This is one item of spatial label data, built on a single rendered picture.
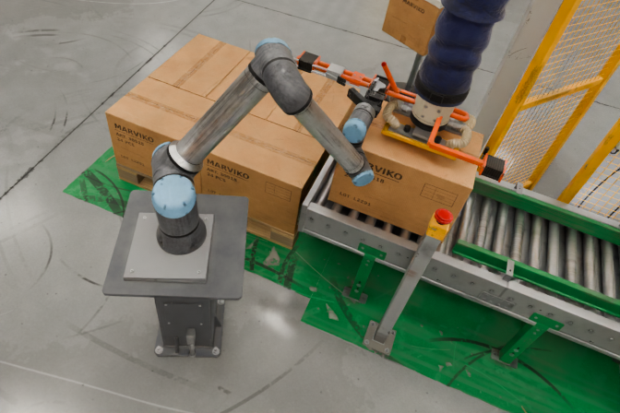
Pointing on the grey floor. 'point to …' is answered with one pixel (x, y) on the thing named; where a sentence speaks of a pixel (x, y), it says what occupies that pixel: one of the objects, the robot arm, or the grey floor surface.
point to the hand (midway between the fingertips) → (374, 85)
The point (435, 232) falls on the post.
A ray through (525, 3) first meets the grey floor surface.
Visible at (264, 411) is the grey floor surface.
